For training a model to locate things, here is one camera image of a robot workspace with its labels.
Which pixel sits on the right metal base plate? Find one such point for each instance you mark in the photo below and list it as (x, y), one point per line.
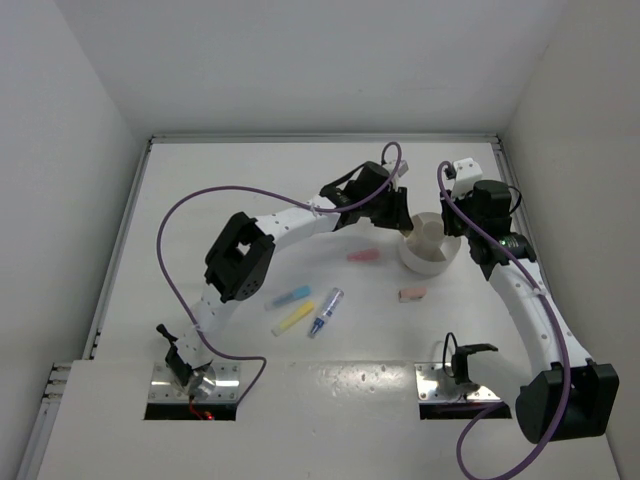
(434, 387)

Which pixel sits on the yellow highlighter pen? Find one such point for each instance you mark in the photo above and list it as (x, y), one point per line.
(299, 314)

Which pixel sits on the aluminium frame rail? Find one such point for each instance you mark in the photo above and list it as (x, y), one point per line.
(194, 138)
(95, 329)
(521, 216)

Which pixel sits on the aluminium frame rail left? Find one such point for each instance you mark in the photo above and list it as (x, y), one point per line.
(95, 329)

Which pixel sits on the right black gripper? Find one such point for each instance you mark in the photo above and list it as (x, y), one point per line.
(450, 228)

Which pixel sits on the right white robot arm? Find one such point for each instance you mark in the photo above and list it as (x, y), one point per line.
(558, 363)

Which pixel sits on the pink eraser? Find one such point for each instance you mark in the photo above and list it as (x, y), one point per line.
(411, 294)

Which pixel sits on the blue highlighter pen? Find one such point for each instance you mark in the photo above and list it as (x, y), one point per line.
(288, 298)

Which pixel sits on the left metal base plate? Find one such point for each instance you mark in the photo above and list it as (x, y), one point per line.
(215, 383)

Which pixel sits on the aluminium frame rail back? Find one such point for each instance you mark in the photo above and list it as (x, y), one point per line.
(194, 138)

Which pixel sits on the aluminium frame rail right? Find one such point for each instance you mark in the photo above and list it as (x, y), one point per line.
(521, 216)

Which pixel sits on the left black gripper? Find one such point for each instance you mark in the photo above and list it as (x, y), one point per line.
(397, 215)

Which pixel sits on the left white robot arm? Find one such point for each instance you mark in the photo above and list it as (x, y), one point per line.
(236, 265)

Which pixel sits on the metal base plate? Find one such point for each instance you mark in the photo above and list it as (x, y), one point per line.
(434, 387)
(215, 383)

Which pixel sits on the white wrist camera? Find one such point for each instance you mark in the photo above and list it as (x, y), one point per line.
(464, 174)
(400, 168)

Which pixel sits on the white round divided container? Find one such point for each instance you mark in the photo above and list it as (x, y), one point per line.
(427, 250)

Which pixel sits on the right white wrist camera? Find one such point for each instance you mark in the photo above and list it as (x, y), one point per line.
(464, 174)

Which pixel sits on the clear glue stick blue cap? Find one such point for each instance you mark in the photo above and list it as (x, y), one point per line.
(326, 311)

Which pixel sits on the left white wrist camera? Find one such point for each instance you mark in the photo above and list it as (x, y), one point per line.
(400, 168)

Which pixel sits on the pink highlighter pen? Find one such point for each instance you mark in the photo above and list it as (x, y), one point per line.
(364, 256)

